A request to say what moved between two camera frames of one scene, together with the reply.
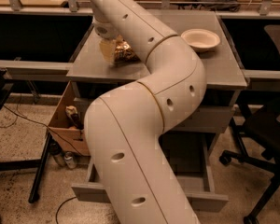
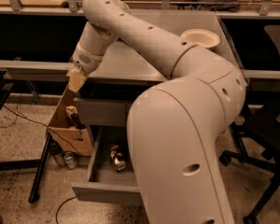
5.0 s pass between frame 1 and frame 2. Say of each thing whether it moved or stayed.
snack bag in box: stayed
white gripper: moved
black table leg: stayed
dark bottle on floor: stayed
